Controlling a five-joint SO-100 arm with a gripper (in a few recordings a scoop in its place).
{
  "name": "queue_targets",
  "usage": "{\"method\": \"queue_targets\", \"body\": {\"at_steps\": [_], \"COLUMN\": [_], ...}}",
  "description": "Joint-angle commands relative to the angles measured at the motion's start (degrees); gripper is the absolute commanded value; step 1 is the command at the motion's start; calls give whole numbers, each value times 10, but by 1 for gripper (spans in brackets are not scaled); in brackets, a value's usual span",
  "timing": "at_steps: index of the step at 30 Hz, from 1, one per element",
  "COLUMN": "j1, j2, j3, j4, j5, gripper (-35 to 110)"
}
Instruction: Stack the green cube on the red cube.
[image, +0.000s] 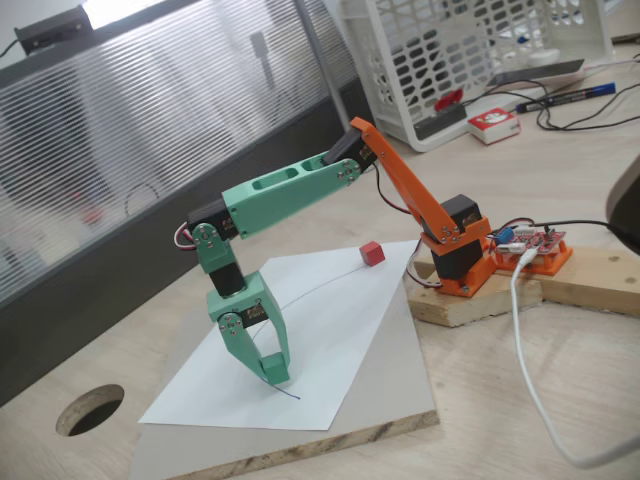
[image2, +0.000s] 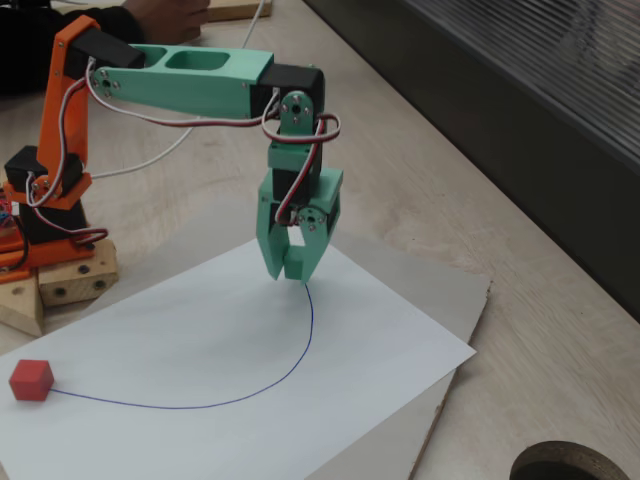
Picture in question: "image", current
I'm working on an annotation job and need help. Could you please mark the green cube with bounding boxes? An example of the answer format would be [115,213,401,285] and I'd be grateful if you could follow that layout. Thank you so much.
[258,351,291,386]

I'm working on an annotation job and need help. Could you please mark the red cube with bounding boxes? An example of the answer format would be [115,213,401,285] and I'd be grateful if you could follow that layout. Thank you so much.
[358,240,386,269]

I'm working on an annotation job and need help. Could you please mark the white paper sheet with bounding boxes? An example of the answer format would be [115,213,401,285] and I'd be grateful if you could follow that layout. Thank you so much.
[138,239,420,432]

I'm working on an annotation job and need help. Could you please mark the grey chipboard panel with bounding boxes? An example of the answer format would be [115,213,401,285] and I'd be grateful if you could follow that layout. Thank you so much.
[128,282,441,480]

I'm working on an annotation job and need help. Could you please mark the ribbed glass desk partition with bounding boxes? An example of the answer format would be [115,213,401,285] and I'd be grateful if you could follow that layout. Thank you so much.
[0,0,374,409]

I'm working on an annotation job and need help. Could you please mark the wooden base block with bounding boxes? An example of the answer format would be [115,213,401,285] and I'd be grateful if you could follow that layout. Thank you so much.
[407,257,545,329]

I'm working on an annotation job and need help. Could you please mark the black rectangular block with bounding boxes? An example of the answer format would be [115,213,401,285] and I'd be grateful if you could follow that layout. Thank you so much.
[414,104,469,141]

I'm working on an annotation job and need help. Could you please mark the red controller circuit board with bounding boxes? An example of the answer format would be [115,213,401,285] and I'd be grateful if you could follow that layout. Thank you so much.
[492,225,569,257]

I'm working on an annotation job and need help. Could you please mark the red plastic clip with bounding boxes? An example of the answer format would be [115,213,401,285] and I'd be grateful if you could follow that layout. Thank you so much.
[433,89,466,111]

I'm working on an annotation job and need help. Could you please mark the orange circuit board holder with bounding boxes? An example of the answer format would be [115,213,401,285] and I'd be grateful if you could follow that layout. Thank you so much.
[492,238,575,277]

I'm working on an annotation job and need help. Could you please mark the red and white small box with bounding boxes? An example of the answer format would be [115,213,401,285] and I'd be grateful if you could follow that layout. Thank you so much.
[467,107,521,146]

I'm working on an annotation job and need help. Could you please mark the wooden base plank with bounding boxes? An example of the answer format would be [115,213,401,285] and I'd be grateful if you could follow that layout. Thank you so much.
[542,243,640,317]

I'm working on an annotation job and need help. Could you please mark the white plastic basket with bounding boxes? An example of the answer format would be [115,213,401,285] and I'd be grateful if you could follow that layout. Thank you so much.
[342,0,615,154]

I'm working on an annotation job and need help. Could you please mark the black box device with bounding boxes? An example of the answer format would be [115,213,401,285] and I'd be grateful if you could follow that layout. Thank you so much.
[13,4,94,54]

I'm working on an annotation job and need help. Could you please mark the dark flat smartphone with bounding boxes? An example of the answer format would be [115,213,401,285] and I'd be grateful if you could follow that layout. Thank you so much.
[485,58,586,89]

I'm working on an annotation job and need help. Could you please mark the blue marker pen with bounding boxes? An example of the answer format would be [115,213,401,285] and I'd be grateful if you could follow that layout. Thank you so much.
[514,82,617,114]

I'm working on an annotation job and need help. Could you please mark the grey rounded object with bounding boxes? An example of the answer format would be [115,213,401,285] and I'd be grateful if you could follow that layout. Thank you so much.
[604,153,640,236]

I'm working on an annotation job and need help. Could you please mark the wrist servo wire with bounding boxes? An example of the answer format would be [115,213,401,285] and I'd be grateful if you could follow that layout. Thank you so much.
[173,222,201,251]

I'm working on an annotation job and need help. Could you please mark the base servo wire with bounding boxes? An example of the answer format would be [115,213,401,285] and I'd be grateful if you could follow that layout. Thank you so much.
[404,234,445,292]

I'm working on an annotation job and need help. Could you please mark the upper arm servo wire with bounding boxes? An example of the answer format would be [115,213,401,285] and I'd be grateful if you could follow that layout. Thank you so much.
[374,159,416,216]

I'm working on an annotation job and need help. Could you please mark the white USB cable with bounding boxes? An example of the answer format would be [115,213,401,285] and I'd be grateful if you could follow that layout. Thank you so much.
[509,249,640,470]

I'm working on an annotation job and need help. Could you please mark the thin black cable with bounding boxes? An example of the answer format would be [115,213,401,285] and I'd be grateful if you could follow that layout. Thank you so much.
[482,79,640,132]

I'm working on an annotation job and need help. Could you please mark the black power cable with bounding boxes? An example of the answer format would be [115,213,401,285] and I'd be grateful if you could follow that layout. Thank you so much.
[537,219,640,254]

